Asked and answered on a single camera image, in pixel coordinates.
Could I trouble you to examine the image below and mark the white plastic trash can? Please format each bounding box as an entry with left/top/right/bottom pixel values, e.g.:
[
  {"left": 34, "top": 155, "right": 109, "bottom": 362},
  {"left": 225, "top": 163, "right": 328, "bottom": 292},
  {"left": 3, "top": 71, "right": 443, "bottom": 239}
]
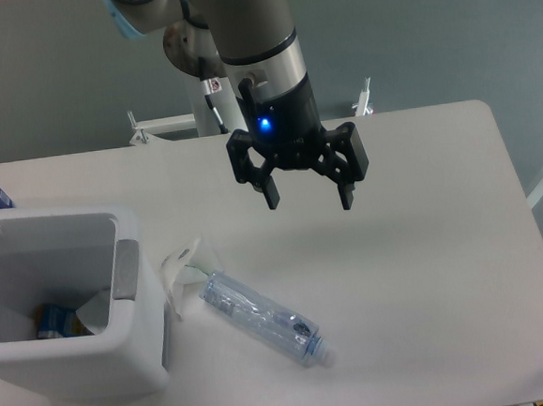
[{"left": 0, "top": 197, "right": 174, "bottom": 406}]

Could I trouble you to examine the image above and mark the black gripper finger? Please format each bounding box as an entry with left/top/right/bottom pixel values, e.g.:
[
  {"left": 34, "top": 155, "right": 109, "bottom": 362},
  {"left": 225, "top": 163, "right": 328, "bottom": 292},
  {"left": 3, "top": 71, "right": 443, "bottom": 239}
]
[
  {"left": 312, "top": 122, "right": 370, "bottom": 210},
  {"left": 226, "top": 129, "right": 279, "bottom": 210}
]

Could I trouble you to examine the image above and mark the white tissue paper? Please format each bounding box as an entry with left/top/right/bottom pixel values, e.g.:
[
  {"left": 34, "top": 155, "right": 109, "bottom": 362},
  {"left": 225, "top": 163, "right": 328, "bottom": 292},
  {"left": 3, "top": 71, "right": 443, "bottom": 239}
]
[{"left": 159, "top": 234, "right": 223, "bottom": 321}]

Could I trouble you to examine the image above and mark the blue snack wrapper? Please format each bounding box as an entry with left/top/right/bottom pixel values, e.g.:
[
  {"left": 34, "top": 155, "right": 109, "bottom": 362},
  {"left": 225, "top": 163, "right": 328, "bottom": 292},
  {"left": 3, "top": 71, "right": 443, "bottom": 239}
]
[{"left": 35, "top": 303, "right": 91, "bottom": 339}]

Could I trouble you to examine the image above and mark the black cable on pedestal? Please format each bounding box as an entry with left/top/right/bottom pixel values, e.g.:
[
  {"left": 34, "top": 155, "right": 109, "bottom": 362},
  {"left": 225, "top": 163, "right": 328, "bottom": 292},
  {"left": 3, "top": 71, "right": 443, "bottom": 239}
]
[{"left": 196, "top": 54, "right": 230, "bottom": 137}]

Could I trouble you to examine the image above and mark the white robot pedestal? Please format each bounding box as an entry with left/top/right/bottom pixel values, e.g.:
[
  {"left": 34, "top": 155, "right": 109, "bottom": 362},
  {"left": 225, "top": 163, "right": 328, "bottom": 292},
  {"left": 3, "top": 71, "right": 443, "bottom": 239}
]
[{"left": 118, "top": 17, "right": 249, "bottom": 147}]

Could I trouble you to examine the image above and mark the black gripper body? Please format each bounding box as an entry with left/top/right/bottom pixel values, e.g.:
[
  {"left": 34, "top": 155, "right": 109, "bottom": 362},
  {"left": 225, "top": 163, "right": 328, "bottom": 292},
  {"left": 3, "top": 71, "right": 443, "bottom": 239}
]
[{"left": 238, "top": 76, "right": 325, "bottom": 171}]

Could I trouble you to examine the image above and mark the crushed clear plastic bottle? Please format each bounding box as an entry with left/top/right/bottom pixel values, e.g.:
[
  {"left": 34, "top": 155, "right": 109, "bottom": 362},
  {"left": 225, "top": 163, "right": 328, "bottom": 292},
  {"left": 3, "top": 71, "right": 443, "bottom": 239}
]
[{"left": 199, "top": 271, "right": 337, "bottom": 368}]

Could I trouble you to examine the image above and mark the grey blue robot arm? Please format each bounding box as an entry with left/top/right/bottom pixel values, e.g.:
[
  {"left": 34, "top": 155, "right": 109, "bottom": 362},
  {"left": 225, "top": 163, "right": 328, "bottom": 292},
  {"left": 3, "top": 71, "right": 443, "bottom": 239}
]
[{"left": 104, "top": 0, "right": 369, "bottom": 209}]

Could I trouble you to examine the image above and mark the white paper in bin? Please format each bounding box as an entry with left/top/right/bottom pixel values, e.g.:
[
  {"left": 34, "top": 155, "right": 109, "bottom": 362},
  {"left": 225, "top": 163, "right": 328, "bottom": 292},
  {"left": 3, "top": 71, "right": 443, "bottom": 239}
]
[{"left": 76, "top": 288, "right": 112, "bottom": 336}]

